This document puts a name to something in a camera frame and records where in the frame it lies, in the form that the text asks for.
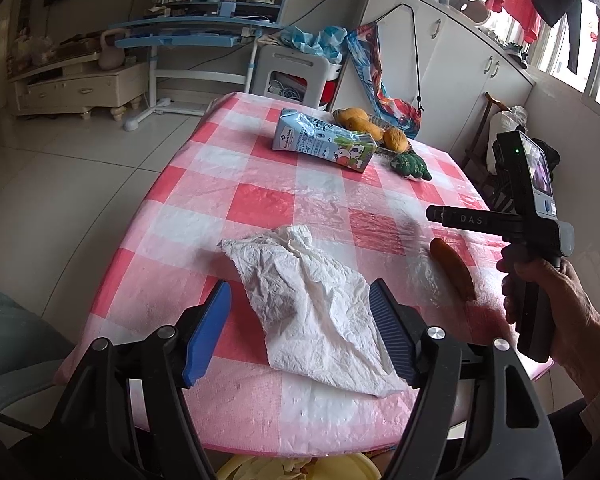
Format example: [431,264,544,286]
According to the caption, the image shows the white tissue paper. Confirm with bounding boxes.
[218,224,407,398]

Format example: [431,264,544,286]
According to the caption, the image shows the yellow plastic trash bin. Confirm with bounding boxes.
[216,453,381,480]

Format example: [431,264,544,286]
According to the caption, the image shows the right hand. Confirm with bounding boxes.
[513,259,600,390]

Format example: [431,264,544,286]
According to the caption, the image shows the green plush toy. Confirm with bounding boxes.
[390,151,432,181]

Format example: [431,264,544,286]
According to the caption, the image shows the red white checkered tablecloth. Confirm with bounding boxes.
[54,90,556,458]

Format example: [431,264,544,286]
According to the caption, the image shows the colourful hanging bag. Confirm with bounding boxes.
[346,21,424,139]

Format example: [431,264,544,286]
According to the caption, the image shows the dark wicker fruit basket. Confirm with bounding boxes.
[368,116,413,154]

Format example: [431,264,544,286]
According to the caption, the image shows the yellow mango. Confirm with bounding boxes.
[346,116,385,142]
[332,107,368,127]

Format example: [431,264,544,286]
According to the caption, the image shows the blue milk carton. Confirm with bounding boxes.
[272,108,377,172]

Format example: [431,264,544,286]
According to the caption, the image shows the cream tv cabinet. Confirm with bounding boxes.
[7,53,148,122]

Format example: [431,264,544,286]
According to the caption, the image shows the white plastic stool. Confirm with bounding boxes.
[250,46,342,110]

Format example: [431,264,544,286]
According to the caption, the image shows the pink kettlebell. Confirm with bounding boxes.
[98,28,129,70]

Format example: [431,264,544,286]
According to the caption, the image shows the blue study desk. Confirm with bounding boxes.
[114,0,288,131]

